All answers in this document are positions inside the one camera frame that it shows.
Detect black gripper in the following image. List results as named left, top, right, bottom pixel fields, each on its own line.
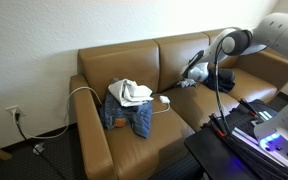
left=183, top=73, right=199, bottom=86

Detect white wall outlet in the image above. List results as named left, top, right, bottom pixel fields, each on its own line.
left=5, top=105, right=23, bottom=118

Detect white power adapter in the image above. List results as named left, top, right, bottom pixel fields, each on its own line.
left=159, top=95, right=171, bottom=105

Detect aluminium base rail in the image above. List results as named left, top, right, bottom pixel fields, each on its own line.
left=228, top=111, right=288, bottom=178

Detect beige khaki pants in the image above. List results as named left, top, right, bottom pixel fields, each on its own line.
left=107, top=78, right=154, bottom=108

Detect white charger cable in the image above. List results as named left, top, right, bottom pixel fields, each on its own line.
left=28, top=85, right=172, bottom=141

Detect black clamp orange handle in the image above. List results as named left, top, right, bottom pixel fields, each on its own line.
left=238, top=98, right=261, bottom=118
left=208, top=113, right=231, bottom=139

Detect black power cord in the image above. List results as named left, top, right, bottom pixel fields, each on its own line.
left=13, top=112, right=67, bottom=180

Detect brown leather sofa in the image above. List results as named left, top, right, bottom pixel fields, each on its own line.
left=69, top=28, right=288, bottom=180

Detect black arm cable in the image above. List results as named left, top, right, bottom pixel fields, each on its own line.
left=213, top=31, right=233, bottom=136

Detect white sock grey toe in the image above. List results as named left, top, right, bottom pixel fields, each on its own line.
left=176, top=78, right=197, bottom=89

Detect blue denim jeans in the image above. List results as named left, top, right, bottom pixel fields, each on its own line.
left=98, top=78, right=154, bottom=139

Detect dark navy garment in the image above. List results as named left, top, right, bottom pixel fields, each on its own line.
left=203, top=68, right=236, bottom=94

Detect grey power brick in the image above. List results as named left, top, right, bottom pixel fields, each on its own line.
left=32, top=142, right=47, bottom=156

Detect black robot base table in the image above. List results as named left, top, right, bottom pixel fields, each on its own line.
left=183, top=99, right=288, bottom=180

